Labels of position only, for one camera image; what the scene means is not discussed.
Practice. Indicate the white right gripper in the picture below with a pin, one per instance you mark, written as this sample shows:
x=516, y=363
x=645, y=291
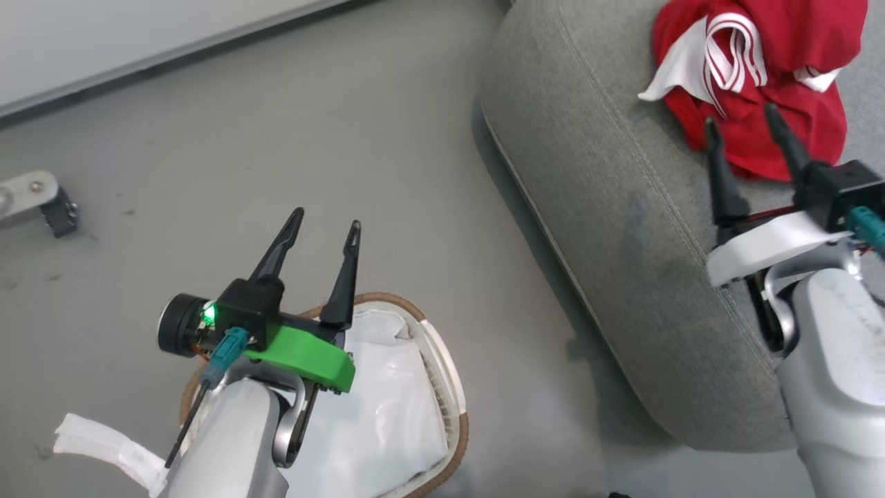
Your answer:
x=767, y=245

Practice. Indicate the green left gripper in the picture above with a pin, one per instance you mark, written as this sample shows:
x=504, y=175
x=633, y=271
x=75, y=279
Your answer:
x=308, y=349

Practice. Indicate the red and white garment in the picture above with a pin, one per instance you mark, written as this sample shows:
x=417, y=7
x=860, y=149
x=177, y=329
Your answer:
x=795, y=41

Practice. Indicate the grey fabric sofa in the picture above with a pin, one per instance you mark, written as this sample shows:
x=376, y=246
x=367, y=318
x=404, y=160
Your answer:
x=622, y=207

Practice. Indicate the white basket liner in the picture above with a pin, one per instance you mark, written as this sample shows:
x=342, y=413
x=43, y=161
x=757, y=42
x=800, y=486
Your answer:
x=373, y=415

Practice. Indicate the brown wicker laundry basket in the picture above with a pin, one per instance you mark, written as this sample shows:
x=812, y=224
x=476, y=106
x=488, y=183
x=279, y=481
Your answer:
x=462, y=432

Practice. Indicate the black caster wheel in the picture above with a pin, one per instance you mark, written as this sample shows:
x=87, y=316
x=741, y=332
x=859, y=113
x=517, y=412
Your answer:
x=61, y=214

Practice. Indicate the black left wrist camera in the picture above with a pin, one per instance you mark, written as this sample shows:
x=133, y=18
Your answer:
x=242, y=308

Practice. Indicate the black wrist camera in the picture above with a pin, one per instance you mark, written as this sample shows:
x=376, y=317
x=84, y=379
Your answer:
x=242, y=308
x=840, y=187

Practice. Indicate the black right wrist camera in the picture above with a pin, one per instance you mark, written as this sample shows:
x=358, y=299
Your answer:
x=840, y=187

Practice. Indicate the silver metal frame foot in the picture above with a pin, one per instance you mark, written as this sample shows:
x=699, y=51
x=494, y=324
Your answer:
x=21, y=194

